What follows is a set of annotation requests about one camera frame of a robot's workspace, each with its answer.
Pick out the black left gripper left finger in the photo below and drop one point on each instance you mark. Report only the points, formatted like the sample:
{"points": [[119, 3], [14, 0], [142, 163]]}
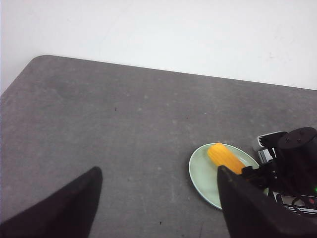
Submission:
{"points": [[67, 213]]}

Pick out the silver digital kitchen scale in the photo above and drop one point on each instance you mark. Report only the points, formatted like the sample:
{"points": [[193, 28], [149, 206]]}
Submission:
{"points": [[303, 204]]}

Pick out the yellow corn cob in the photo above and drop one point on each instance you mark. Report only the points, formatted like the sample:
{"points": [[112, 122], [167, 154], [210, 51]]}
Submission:
{"points": [[220, 155]]}

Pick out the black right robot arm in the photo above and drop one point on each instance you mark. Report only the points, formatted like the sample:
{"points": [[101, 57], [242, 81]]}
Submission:
{"points": [[293, 167]]}

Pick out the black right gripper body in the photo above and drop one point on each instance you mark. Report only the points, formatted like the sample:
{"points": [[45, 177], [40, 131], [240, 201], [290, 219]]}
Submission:
{"points": [[265, 176]]}

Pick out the green oval plate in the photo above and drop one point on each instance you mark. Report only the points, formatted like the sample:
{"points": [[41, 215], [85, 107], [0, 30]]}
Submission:
{"points": [[203, 172]]}

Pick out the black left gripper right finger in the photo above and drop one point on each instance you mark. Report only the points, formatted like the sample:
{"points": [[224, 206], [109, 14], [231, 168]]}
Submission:
{"points": [[251, 214]]}

